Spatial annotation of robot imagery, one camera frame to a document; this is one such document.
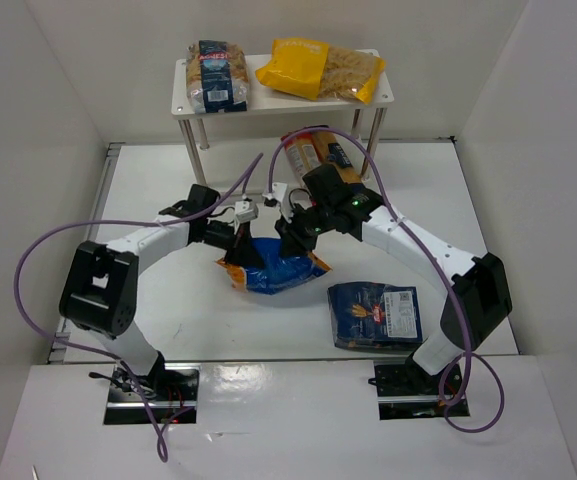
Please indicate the white two-tier shelf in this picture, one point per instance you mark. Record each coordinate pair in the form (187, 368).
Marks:
(269, 114)

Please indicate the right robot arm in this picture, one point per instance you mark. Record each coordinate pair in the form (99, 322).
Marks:
(476, 288)

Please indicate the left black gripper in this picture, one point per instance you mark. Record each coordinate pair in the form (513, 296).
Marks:
(241, 248)

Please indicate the yellow blue spaghetti pack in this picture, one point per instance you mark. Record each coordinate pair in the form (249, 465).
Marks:
(330, 151)

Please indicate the yellow fusilli pasta bag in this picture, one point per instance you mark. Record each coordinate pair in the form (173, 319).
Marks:
(315, 70)

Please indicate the red spaghetti pack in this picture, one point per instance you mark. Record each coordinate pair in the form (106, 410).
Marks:
(301, 154)

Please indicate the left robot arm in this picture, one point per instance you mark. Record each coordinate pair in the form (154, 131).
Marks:
(100, 293)

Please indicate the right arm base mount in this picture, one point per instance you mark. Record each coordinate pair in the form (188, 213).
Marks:
(405, 392)

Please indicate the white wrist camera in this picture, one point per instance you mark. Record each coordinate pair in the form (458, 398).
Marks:
(278, 197)
(245, 211)

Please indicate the blue clear pasta bag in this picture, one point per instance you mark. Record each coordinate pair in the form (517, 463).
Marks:
(216, 77)

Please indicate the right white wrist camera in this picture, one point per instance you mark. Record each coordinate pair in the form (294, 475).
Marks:
(278, 197)

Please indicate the dark blue pasta box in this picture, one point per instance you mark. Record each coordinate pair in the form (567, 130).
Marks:
(369, 316)

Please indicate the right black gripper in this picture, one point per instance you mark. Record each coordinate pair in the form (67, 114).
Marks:
(294, 232)

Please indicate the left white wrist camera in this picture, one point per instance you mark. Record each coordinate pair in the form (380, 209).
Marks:
(245, 211)

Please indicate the orange blue orecchiette bag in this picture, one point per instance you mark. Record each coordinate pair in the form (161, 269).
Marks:
(278, 274)

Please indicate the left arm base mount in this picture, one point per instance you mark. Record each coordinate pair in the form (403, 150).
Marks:
(176, 402)

